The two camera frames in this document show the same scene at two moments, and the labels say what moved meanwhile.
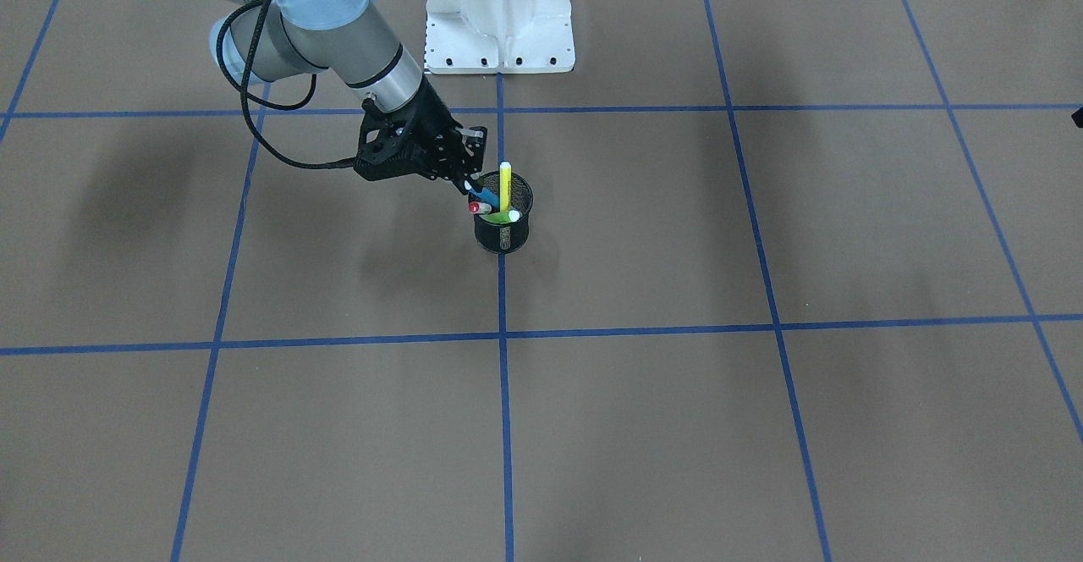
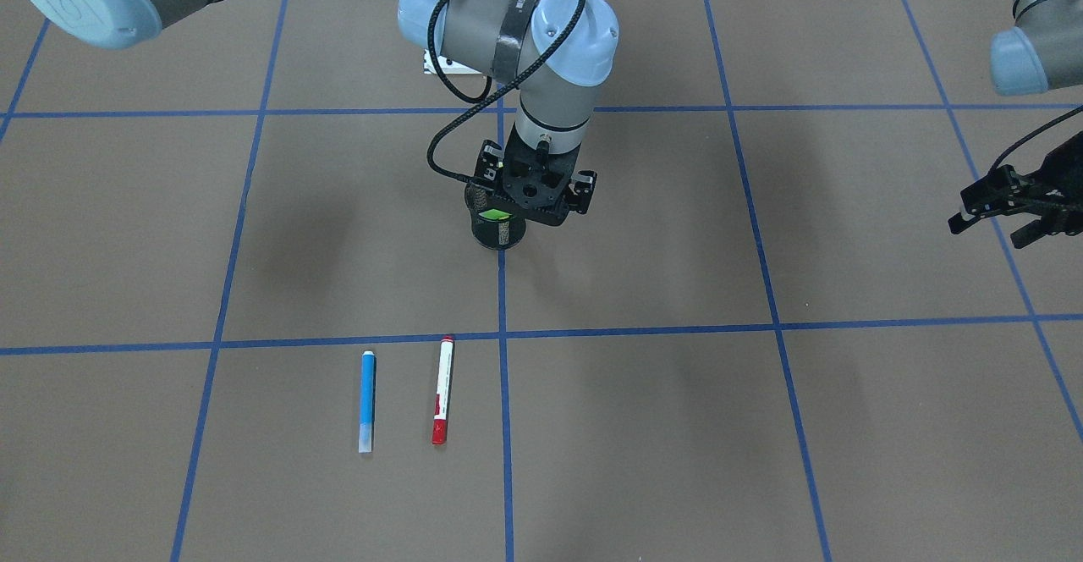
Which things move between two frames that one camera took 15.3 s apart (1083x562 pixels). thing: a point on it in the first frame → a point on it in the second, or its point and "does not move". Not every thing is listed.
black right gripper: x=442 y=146 → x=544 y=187
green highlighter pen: x=502 y=217 does not move
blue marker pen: x=488 y=195 → x=367 y=402
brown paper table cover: x=804 y=280 does not move
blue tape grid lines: x=504 y=336 does not move
